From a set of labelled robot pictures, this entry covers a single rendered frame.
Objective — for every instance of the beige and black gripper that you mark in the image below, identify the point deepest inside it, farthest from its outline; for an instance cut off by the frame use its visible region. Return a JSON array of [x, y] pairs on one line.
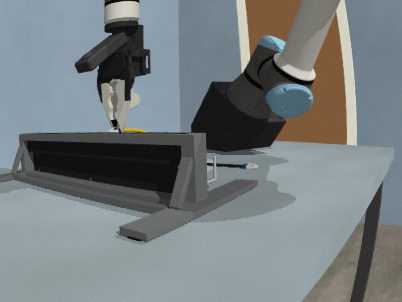
[[116, 66]]

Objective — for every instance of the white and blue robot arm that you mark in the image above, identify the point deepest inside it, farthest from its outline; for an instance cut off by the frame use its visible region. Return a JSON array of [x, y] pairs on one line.
[[286, 82]]

